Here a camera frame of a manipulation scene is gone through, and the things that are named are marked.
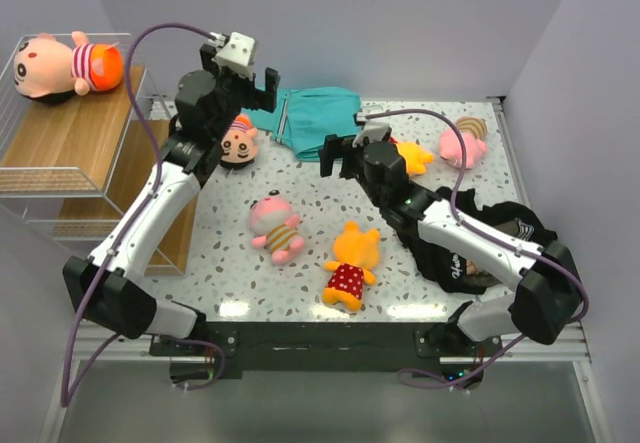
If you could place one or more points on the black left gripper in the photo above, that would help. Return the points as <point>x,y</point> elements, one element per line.
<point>260,99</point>

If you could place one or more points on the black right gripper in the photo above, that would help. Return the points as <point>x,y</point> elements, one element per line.
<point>332,149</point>

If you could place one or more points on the black-haired doll orange pants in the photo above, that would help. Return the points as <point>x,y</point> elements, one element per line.
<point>51,72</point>

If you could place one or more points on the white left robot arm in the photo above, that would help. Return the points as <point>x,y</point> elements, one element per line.
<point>104,287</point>

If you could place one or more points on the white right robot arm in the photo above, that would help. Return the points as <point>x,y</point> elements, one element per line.
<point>545,291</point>

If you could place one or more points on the folded teal cloth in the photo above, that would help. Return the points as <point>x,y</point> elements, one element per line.
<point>303,118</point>

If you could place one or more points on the face-up doll orange hat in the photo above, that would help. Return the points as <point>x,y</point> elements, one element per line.
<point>239,144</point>

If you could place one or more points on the orange bear polka dress back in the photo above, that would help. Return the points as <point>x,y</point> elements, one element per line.
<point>416,158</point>

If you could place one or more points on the orange bear polka dress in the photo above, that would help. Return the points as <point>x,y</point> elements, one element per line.
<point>356,253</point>
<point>416,158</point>

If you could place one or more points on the pink pig striped shirt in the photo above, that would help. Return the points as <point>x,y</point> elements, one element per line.
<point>274,224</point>

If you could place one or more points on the orange bear polka dress front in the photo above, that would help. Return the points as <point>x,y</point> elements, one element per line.
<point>356,253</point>

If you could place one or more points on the pink pig toy far right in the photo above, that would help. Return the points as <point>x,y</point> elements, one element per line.
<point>468,151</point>

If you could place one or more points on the black printed garment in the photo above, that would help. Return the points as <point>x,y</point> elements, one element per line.
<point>467,249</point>

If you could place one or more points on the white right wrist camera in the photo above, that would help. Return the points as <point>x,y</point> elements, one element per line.
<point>372,128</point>

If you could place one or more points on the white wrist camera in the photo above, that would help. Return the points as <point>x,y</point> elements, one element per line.
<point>372,128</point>
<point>236,52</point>

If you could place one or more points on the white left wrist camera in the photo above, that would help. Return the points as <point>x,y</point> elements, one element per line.
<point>236,52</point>

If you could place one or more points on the white wire wooden shelf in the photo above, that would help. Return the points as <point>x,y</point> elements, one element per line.
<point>72,170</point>

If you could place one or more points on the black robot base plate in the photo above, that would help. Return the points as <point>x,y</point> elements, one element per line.
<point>321,347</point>

